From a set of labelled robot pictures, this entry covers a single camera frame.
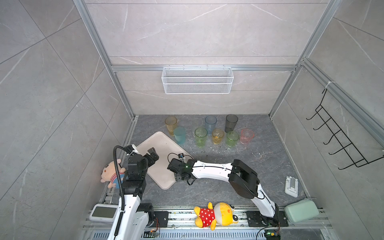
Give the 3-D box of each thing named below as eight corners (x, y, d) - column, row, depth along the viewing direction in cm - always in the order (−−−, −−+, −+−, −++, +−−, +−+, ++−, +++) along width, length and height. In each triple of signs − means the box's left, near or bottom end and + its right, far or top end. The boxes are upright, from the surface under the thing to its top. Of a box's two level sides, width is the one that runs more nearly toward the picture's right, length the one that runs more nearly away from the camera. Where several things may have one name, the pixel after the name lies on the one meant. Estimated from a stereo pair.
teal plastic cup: (174, 144, 104) (173, 135, 96) (176, 134, 110) (174, 125, 102) (185, 144, 104) (184, 135, 96) (185, 134, 110) (185, 125, 102)
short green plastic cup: (226, 147, 104) (228, 140, 97) (224, 138, 109) (226, 131, 102) (237, 147, 104) (240, 140, 97) (235, 138, 109) (238, 131, 102)
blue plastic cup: (204, 134, 109) (205, 122, 99) (204, 127, 113) (205, 115, 103) (215, 134, 109) (217, 122, 99) (214, 128, 113) (216, 115, 103)
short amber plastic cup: (212, 144, 105) (213, 137, 99) (211, 133, 111) (212, 126, 105) (223, 144, 105) (224, 137, 99) (221, 133, 111) (223, 126, 105)
